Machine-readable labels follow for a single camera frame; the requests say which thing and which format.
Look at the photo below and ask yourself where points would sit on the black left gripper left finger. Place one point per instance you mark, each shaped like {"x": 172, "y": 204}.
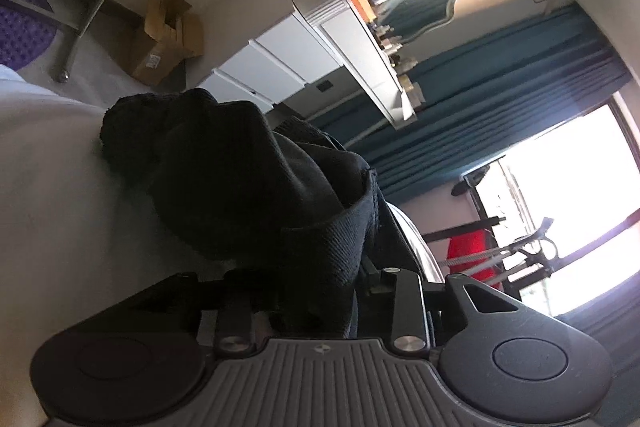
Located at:
{"x": 147, "y": 356}

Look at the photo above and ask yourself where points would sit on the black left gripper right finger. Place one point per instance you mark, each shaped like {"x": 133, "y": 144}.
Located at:
{"x": 496, "y": 355}

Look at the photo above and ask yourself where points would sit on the black garment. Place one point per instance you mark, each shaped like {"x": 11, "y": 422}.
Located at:
{"x": 292, "y": 212}

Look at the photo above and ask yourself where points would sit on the metal drying rack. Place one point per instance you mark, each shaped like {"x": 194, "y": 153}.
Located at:
{"x": 505, "y": 247}

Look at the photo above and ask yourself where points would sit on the pastel bed sheet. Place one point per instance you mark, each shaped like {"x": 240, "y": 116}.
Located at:
{"x": 74, "y": 240}

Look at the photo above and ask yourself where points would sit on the teal curtain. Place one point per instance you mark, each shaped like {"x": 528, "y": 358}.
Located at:
{"x": 482, "y": 98}

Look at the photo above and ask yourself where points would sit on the brown cardboard box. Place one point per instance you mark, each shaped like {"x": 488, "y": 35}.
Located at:
{"x": 170, "y": 34}

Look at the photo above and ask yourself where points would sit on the purple cushion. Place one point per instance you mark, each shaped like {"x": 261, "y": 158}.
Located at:
{"x": 24, "y": 37}

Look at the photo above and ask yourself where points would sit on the wavy framed mirror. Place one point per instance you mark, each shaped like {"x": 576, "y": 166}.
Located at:
{"x": 404, "y": 21}

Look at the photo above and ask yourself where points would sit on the white drawer cabinet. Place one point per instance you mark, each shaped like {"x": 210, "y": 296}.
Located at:
{"x": 266, "y": 51}

